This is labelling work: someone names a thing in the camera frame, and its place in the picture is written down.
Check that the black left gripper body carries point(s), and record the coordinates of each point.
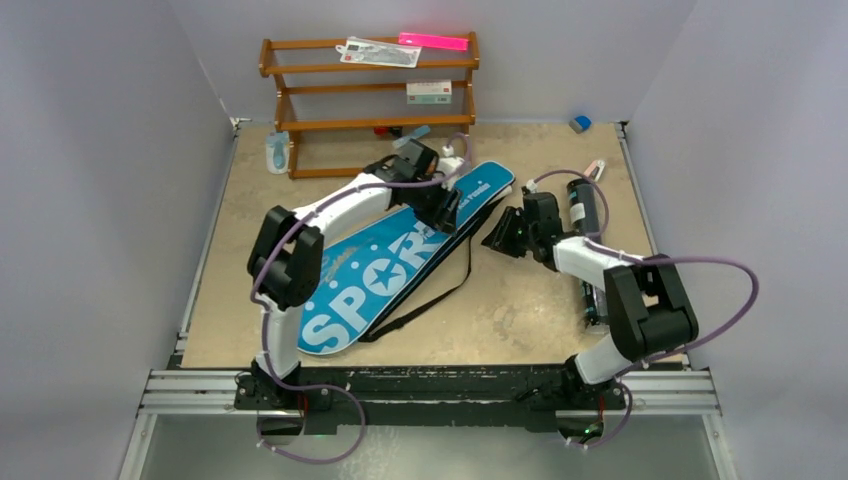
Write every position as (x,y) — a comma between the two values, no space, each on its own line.
(432,201)

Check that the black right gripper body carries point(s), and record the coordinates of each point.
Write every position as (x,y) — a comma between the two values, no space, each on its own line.
(510,229)

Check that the black shuttlecock tube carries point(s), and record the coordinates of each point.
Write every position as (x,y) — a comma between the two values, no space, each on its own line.
(583,214)

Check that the blue racket bag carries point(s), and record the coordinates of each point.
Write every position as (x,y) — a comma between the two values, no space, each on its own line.
(368,274)

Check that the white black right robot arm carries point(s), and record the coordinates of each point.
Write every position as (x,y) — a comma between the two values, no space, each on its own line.
(648,309)

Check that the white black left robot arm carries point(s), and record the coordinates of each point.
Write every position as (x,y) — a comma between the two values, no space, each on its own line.
(286,260)

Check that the red black stamp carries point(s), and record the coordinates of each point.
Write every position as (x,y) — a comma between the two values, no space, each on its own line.
(388,131)

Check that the pink white small clip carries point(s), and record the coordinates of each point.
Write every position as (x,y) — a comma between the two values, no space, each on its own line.
(595,169)

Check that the white green small box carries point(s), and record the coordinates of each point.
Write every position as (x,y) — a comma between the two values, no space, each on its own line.
(430,92)

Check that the blue white eraser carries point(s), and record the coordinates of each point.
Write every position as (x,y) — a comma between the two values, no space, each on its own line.
(580,124)

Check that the wooden shelf rack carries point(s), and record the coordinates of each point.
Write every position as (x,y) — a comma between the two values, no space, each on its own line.
(316,92)

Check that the pink ruler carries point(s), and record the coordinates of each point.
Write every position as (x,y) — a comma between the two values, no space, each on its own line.
(450,43)

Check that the blue white packaged item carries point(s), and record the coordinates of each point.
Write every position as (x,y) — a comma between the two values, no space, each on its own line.
(277,152)

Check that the white plastic package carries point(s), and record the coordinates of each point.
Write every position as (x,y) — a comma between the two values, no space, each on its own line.
(362,51)

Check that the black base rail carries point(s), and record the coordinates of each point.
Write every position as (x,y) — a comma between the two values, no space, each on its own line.
(521,396)

